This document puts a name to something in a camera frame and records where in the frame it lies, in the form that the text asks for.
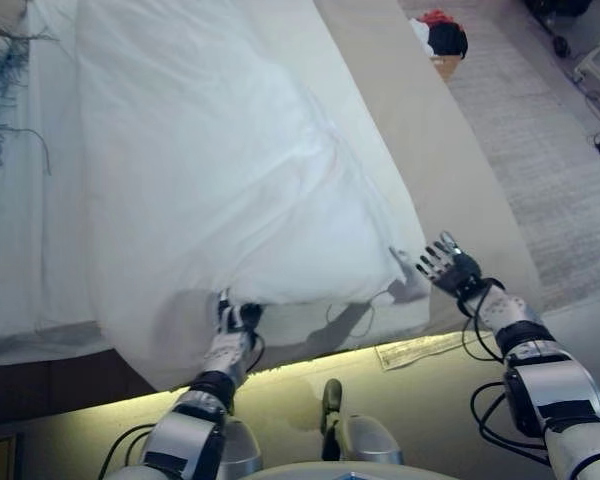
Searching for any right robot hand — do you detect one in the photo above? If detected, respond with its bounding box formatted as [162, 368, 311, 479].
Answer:
[415, 230, 484, 297]

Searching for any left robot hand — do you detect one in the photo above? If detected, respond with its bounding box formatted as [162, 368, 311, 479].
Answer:
[214, 287, 265, 346]

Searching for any white duvet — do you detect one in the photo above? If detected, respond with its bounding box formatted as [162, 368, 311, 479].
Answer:
[73, 0, 429, 394]

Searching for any beige bed blanket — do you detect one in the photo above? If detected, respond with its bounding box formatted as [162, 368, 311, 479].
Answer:
[313, 0, 544, 331]

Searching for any white bed sheet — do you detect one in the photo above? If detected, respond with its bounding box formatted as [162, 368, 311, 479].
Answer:
[0, 0, 431, 366]

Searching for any grey area rug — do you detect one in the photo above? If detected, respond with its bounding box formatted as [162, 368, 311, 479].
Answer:
[374, 0, 600, 374]

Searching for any silver left robot leg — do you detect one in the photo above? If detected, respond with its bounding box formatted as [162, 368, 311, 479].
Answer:
[217, 418, 264, 480]

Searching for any silver robot leg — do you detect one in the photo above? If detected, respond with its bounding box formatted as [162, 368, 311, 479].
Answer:
[217, 418, 264, 480]
[319, 377, 406, 466]

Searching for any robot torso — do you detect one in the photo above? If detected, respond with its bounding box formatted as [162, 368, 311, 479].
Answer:
[249, 462, 461, 480]

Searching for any silver right robot leg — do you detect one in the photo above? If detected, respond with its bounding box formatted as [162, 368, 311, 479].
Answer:
[319, 377, 406, 466]

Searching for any cardboard box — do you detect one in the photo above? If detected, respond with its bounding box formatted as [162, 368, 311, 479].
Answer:
[429, 54, 464, 84]

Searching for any black garment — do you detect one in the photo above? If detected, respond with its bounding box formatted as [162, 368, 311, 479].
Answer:
[427, 22, 469, 62]

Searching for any white garment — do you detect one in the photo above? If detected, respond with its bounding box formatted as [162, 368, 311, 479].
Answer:
[408, 17, 437, 57]

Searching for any black white wheeled robot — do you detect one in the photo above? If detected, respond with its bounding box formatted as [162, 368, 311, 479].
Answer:
[522, 0, 599, 59]

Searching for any white framed mirror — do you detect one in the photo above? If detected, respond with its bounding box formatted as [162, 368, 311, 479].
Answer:
[573, 29, 600, 101]

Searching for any red garment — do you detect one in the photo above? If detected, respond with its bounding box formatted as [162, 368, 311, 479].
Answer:
[419, 8, 456, 26]

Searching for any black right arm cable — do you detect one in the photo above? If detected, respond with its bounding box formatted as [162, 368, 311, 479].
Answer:
[458, 278, 554, 464]

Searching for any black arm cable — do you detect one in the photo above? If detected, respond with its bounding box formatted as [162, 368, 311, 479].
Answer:
[458, 278, 554, 464]
[97, 327, 267, 480]

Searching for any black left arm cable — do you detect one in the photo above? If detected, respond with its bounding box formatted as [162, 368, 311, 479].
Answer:
[97, 327, 267, 480]

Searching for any dark brown bed frame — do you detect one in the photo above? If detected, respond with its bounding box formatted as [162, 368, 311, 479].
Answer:
[0, 344, 159, 429]

